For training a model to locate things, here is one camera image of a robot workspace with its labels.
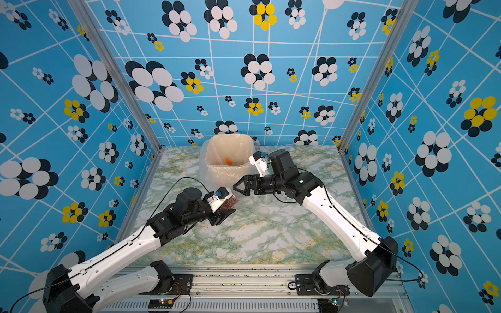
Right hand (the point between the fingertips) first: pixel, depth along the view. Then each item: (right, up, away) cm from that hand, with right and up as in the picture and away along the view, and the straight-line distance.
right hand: (245, 186), depth 69 cm
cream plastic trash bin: (-5, +16, +25) cm, 30 cm away
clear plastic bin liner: (-19, +8, +10) cm, 23 cm away
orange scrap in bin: (-10, +9, +29) cm, 32 cm away
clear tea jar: (-5, -7, +1) cm, 9 cm away
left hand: (-5, -6, +5) cm, 9 cm away
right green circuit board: (+31, -45, +3) cm, 55 cm away
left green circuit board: (-32, -45, +3) cm, 55 cm away
